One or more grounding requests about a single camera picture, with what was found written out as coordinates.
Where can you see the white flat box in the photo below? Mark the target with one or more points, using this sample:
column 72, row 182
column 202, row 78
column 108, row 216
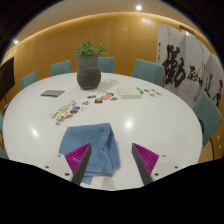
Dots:
column 128, row 93

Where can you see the grey ribbed pot with plant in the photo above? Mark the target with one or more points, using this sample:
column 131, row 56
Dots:
column 88, row 75

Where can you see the teal chairs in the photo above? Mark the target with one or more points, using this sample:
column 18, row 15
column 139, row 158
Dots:
column 148, row 71

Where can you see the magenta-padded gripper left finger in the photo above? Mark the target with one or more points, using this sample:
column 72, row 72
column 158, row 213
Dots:
column 78, row 159

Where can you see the loose colourful stickers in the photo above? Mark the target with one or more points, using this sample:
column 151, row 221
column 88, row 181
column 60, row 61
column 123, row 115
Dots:
column 105, row 97

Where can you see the blue towel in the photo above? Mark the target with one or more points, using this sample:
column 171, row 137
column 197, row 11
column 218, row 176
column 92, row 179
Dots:
column 96, row 140

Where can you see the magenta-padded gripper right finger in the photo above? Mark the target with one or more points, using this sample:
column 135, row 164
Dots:
column 146, row 159

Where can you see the colourful sticker sheet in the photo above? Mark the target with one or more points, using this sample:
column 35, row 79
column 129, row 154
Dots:
column 68, row 112

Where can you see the white calligraphy folding screen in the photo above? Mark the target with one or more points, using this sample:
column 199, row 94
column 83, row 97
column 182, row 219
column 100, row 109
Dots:
column 186, row 63

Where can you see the green marker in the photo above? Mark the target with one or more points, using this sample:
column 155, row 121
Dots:
column 139, row 90

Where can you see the round ceiling lights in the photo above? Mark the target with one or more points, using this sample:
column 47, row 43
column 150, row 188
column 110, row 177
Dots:
column 138, row 7

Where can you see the black flat screen monitor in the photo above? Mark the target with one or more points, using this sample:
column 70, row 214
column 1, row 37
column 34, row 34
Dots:
column 6, row 78

